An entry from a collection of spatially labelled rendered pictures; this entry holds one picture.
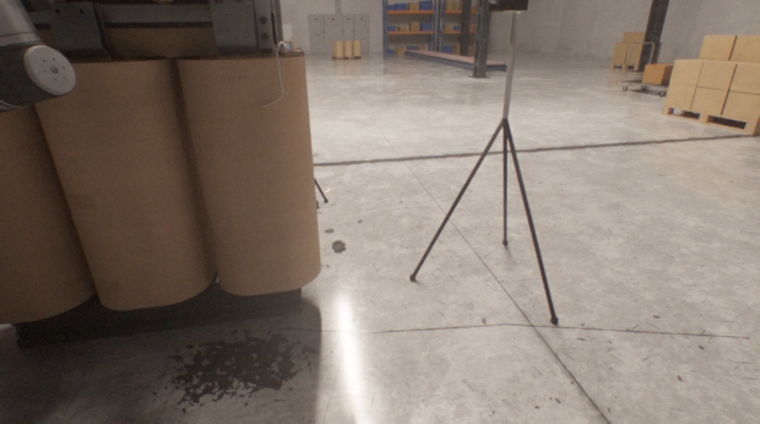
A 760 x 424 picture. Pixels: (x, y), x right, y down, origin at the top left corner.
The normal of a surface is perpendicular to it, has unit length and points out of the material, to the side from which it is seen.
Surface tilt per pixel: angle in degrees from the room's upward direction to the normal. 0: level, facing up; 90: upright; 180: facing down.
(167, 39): 90
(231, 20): 90
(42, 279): 90
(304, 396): 0
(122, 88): 90
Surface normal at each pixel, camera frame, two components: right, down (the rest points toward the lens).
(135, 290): 0.18, 0.36
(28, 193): 0.85, 0.18
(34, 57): 0.93, -0.22
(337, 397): -0.01, -0.93
